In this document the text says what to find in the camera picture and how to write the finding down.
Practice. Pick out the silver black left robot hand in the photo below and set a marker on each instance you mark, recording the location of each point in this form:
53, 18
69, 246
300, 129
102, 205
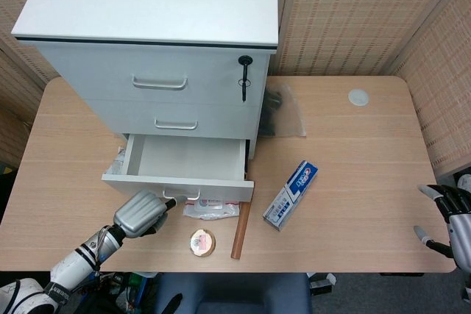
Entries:
138, 213

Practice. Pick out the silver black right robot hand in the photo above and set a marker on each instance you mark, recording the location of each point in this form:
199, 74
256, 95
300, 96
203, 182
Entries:
460, 233

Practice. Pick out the white deep drawer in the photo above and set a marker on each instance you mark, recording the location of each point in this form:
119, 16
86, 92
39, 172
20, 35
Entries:
184, 159

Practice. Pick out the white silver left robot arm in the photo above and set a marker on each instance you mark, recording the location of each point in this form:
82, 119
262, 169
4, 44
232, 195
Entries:
70, 262

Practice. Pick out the white drawer with lock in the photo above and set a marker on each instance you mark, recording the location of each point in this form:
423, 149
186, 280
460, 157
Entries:
206, 82

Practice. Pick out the pink white wet wipes pack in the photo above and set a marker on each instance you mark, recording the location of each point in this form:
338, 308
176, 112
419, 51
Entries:
213, 209

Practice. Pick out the wooden rolling pin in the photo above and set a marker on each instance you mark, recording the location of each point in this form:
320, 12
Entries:
241, 229

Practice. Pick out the woven bamboo screen panel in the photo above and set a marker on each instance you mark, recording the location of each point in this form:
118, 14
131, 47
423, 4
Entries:
445, 89
349, 16
18, 71

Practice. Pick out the blue white toothpaste box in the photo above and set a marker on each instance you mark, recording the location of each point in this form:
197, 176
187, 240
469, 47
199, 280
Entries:
294, 192

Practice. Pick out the black key in lock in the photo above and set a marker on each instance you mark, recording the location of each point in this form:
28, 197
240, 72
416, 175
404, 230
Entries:
244, 86

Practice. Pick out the clear plastic bag black parts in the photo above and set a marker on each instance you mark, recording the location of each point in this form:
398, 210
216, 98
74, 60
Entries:
287, 115

